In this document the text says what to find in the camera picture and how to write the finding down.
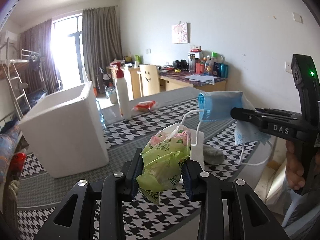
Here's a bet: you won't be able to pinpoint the red plastic bag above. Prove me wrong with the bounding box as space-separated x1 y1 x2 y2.
9 152 27 177

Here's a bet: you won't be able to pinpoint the brown left curtain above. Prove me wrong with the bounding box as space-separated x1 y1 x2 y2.
19 20 57 94

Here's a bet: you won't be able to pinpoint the brown curtain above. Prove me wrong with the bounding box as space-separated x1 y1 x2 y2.
82 7 123 92
19 20 57 94

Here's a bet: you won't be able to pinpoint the person's right hand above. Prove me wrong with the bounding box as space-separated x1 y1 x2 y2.
285 141 305 191

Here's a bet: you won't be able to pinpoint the brown right curtain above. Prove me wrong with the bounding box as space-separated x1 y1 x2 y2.
82 7 123 92

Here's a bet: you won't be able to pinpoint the white lotion pump bottle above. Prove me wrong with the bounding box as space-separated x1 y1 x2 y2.
113 61 131 119

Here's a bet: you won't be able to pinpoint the anime wall picture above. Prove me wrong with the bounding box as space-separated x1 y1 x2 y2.
171 22 190 44

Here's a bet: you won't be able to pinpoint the white air conditioner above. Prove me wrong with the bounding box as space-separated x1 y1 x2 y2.
4 30 18 43

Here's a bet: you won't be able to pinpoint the houndstooth tablecloth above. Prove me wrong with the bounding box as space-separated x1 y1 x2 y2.
17 88 273 239

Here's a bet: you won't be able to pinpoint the wooden smiley face chair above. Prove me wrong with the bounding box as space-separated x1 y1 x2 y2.
139 64 161 97

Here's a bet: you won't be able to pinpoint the blue surgical face mask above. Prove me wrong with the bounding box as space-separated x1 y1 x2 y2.
181 91 271 146

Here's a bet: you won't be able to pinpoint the grey sock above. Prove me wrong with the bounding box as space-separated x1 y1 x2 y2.
203 145 225 165

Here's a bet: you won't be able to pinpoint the red snack packet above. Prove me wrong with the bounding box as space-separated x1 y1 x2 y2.
132 100 157 112

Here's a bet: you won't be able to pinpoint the green plastic bag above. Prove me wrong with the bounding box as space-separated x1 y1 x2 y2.
136 123 191 205

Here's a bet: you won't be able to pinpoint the teal cylindrical bottle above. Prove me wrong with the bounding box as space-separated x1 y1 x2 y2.
220 63 229 79

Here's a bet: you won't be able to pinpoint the wooden desk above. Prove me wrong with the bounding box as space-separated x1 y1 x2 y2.
121 66 227 100

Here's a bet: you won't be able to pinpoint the white styrofoam box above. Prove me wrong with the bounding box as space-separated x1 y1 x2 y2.
20 82 109 178

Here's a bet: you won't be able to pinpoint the metal bunk bed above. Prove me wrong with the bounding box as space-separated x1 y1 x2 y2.
1 40 42 121

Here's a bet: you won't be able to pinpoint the blue plaid quilt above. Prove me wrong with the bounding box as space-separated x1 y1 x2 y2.
1 120 21 183

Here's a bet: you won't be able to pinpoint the papers on desk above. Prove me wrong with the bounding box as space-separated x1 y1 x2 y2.
185 74 215 85

